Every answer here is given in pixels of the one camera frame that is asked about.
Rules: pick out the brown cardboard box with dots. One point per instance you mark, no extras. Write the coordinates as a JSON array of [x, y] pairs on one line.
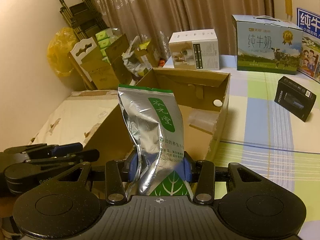
[[192, 89]]

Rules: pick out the silver foil pouch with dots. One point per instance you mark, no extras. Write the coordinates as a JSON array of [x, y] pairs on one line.
[[155, 125]]

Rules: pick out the crumpled packaging pile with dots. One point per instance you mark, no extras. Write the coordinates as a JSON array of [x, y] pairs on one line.
[[140, 57]]

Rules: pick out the green tissue pack stack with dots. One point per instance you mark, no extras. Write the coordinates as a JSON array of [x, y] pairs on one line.
[[105, 38]]

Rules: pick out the brown window curtain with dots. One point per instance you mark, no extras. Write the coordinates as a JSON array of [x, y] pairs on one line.
[[157, 20]]

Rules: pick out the yellow plastic bag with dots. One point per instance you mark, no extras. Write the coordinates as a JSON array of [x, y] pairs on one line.
[[57, 52]]

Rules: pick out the white product box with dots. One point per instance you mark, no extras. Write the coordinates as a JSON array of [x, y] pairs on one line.
[[195, 50]]

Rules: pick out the checked bed sheet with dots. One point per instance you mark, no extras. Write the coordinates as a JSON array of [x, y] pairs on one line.
[[270, 140]]

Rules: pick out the blue cartoon milk carton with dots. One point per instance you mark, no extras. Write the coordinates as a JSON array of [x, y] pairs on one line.
[[309, 22]]

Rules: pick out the open brown gift box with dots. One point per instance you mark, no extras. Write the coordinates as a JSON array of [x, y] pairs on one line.
[[104, 72]]

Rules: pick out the black Flyco shaver box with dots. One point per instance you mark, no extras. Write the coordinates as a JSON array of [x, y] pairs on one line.
[[295, 98]]

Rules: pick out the clear plastic cup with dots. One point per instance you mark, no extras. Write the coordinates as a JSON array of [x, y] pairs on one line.
[[203, 120]]

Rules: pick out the black folding rack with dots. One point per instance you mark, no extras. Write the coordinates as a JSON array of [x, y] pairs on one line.
[[83, 18]]

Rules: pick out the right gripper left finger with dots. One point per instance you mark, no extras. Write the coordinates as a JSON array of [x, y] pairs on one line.
[[118, 177]]

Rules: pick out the green blue milk carton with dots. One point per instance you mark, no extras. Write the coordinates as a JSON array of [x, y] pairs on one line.
[[266, 44]]

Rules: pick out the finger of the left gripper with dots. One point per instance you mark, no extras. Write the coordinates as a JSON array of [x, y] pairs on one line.
[[31, 168], [41, 151]]

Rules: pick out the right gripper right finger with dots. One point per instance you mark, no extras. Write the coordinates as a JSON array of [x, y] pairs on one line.
[[201, 174]]

